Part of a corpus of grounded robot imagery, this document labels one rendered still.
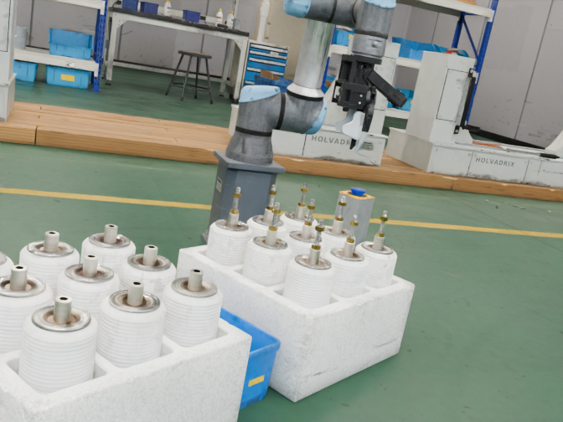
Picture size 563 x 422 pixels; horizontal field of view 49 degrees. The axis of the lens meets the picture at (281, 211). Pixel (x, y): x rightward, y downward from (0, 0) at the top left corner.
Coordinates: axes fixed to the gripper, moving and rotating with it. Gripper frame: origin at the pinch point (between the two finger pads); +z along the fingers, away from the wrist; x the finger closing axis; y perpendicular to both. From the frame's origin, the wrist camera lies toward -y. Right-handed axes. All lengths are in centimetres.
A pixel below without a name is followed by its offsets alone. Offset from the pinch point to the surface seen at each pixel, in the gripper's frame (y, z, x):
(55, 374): 55, 27, 62
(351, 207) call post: -6.5, 17.8, -13.2
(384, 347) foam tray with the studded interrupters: -11.2, 42.8, 15.5
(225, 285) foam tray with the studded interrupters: 27.7, 31.0, 16.2
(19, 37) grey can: 163, 11, -451
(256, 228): 20.3, 22.1, 1.4
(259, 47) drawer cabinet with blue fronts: -58, -17, -542
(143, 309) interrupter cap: 45, 21, 52
